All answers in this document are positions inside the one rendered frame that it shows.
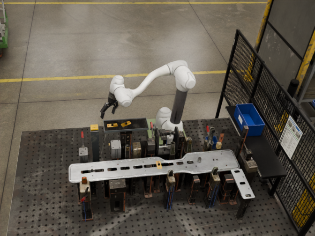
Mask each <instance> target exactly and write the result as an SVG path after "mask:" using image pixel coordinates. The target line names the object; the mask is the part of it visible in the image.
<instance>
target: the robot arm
mask: <svg viewBox="0 0 315 236"><path fill-rule="evenodd" d="M169 75H173V76H174V77H175V81H176V88H177V89H176V94H175V98H174V103H173V107H172V111H171V110H170V109H169V108H167V107H163V108H161V109H159V111H158V112H157V115H156V123H153V131H154V132H155V129H156V128H158V130H160V129H165V130H170V129H171V130H172V131H174V129H175V127H176V126H177V127H178V129H179V131H181V132H182V131H183V128H182V121H181V117H182V113H183V109H184V105H185V101H186V97H187V93H188V91H189V90H190V89H192V88H193V87H194V86H195V84H196V80H195V76H194V75H193V73H192V72H191V71H190V70H189V69H188V64H187V62H186V61H184V60H177V61H174V62H170V63H168V64H166V65H164V66H162V67H160V68H158V69H156V70H154V71H152V72H151V73H150V74H149V75H148V76H147V77H146V78H145V79H144V81H143V82H142V83H141V85H140V86H139V87H138V88H136V89H133V90H131V89H129V88H125V87H124V79H123V77H122V76H120V75H116V76H114V77H113V79H112V81H111V84H110V90H109V94H108V96H109V97H108V103H105V104H104V106H103V108H102V109H101V111H100V112H101V116H100V117H101V118H102V119H103V118H104V114H105V111H106V110H107V109H108V108H109V107H110V106H112V105H113V106H114V107H113V109H112V114H114V113H115V110H116V109H117V107H118V103H119V104H120V105H121V106H123V107H128V106H130V105H131V103H132V100H133V99H134V97H136V96H138V95H139V94H141V93H142V92H143V91H144V90H145V89H146V88H147V87H148V85H149V84H150V83H151V82H152V81H153V80H154V79H155V78H157V77H161V76H169ZM108 105H109V106H108ZM154 135H155V133H154Z"/></svg>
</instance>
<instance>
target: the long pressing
mask: <svg viewBox="0 0 315 236"><path fill-rule="evenodd" d="M198 157H201V158H202V160H201V163H198V162H197V160H198ZM213 159H214V160H213ZM156 161H160V162H161V164H163V163H173V165H171V166H162V169H157V167H150V168H145V167H144V165H152V164H156ZM188 161H193V163H191V164H188V163H187V162H188ZM177 162H183V164H181V165H177ZM226 165H227V166H226ZM134 166H142V168H140V169H134V168H133V167H134ZM214 166H218V171H217V172H221V171H231V170H235V169H240V165H239V163H238V161H237V159H236V157H235V155H234V152H233V151H232V150H230V149H226V150H215V151H204V152H193V153H186V154H185V155H184V157H183V158H181V159H175V160H164V159H162V158H161V157H158V156H156V157H145V158H134V159H123V160H112V161H101V162H86V163H75V164H71V165H70V166H69V168H68V180H69V182H70V183H72V184H75V183H80V181H82V177H87V180H89V181H90V182H95V181H104V180H114V179H124V178H134V177H147V176H157V175H166V174H167V173H168V170H169V169H173V174H176V173H189V174H202V173H211V171H212V169H213V167H214ZM121 167H129V168H130V169H129V170H121V169H120V168H121ZM110 168H117V170H116V171H108V169H110ZM91 169H93V170H100V169H103V170H104V172H91ZM86 170H90V173H85V174H82V173H81V171H86Z"/></svg>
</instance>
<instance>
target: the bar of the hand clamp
mask: <svg viewBox="0 0 315 236"><path fill-rule="evenodd" d="M214 132H215V128H214V127H210V131H209V137H208V143H209V142H210V141H211V145H212V142H213V136H214ZM208 146H209V144H208Z"/></svg>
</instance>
